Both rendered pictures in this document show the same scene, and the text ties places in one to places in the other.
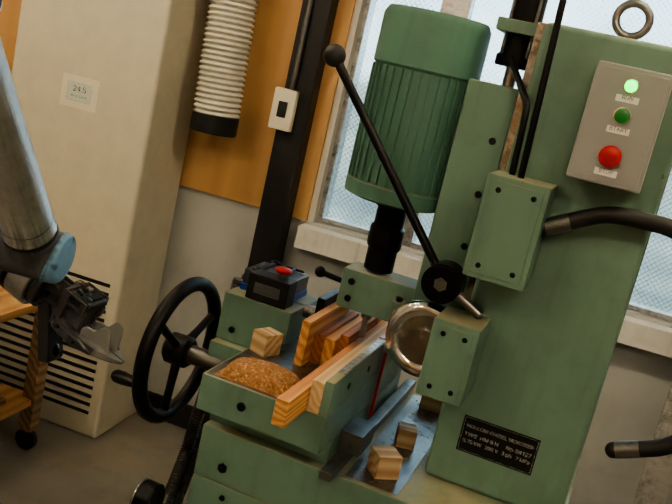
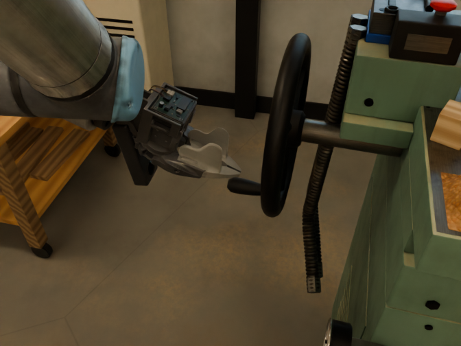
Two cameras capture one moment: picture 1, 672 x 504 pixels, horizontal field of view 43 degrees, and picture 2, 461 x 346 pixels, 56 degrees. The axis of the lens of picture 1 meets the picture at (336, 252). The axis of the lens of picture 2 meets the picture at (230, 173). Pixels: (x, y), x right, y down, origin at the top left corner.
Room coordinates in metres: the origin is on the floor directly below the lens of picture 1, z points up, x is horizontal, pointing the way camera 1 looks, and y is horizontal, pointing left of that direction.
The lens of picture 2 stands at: (0.97, 0.36, 1.21)
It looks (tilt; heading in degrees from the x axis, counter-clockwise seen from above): 42 degrees down; 358
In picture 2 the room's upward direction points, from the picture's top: straight up
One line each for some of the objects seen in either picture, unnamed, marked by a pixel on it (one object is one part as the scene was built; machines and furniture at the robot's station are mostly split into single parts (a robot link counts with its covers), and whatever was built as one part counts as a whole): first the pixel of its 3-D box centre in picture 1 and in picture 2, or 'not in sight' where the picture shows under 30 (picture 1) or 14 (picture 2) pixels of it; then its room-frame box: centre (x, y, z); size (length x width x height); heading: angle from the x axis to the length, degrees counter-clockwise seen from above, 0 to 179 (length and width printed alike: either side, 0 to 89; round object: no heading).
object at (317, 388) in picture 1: (375, 347); not in sight; (1.46, -0.11, 0.92); 0.60 x 0.02 x 0.05; 163
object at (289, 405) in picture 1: (352, 356); not in sight; (1.40, -0.07, 0.92); 0.62 x 0.02 x 0.04; 163
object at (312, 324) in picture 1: (324, 329); not in sight; (1.45, -0.01, 0.94); 0.21 x 0.01 x 0.08; 163
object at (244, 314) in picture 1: (268, 317); (400, 68); (1.52, 0.09, 0.91); 0.15 x 0.14 x 0.09; 163
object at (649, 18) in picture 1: (632, 21); not in sight; (1.34, -0.35, 1.55); 0.06 x 0.02 x 0.07; 73
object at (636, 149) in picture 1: (619, 127); not in sight; (1.20, -0.34, 1.40); 0.10 x 0.06 x 0.16; 73
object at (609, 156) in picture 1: (610, 156); not in sight; (1.16, -0.33, 1.36); 0.03 x 0.01 x 0.03; 73
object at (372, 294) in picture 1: (382, 298); not in sight; (1.42, -0.10, 1.03); 0.14 x 0.07 x 0.09; 73
